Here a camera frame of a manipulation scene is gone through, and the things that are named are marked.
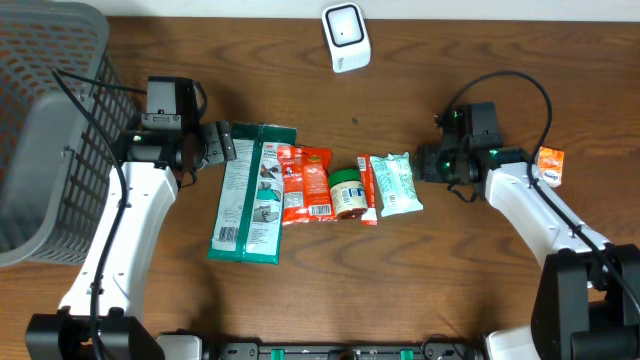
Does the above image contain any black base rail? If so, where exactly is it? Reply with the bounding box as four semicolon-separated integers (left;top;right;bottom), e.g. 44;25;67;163
204;334;488;360

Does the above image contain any red stick sachet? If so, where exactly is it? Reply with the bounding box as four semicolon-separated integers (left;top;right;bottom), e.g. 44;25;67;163
357;154;378;226

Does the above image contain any red snack bag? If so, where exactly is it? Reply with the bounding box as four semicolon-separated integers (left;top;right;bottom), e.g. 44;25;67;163
277;145;337;226

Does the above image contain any green white package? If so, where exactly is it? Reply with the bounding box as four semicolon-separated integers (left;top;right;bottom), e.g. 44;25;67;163
207;123;297;265

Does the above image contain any small orange carton box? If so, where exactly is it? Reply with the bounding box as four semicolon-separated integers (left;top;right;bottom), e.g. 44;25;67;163
536;146;565;188

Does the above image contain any mint green wipes pack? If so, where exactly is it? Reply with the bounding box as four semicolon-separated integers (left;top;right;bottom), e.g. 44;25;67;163
370;152;424;217

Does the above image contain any green lid jar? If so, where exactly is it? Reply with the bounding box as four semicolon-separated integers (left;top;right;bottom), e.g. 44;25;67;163
328;169;369;220

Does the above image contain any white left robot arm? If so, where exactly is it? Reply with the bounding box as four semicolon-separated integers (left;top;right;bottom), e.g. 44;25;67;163
25;162;209;359

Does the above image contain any white barcode scanner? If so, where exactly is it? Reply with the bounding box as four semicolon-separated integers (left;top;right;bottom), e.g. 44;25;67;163
321;2;372;74

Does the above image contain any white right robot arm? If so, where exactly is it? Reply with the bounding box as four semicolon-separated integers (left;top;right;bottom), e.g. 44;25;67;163
414;145;639;359

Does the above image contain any grey plastic shopping basket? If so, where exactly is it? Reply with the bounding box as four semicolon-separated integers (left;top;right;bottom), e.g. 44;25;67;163
1;1;136;266

